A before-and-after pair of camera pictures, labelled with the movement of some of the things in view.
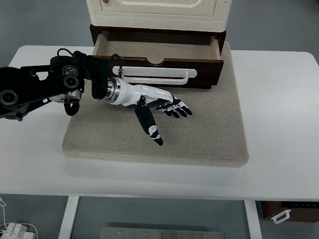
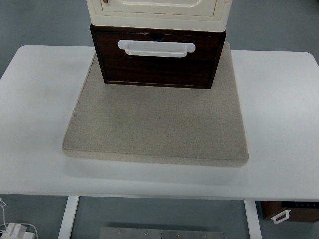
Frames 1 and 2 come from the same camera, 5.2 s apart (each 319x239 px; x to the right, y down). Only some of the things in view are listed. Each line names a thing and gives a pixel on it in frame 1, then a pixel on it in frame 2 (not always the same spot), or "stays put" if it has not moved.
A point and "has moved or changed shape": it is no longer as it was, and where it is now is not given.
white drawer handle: [142, 71] → [146, 48]
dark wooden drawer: [193, 50] has moved or changed shape
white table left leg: [69, 217] stays put
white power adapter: [15, 231] stays put
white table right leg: [253, 219] stays put
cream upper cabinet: [192, 15] stays put
